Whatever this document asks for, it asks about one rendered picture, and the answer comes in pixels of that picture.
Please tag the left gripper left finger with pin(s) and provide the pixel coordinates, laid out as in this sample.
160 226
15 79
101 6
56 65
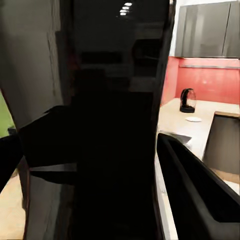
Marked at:
11 153

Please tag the cabinet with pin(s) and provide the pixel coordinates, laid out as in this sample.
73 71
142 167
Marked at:
209 30
222 150

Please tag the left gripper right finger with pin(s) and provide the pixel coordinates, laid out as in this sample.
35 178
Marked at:
203 207

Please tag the bottle of coffee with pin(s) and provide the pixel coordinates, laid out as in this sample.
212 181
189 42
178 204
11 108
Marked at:
83 81

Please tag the drop in sink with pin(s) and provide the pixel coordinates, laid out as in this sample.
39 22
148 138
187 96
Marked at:
186 140

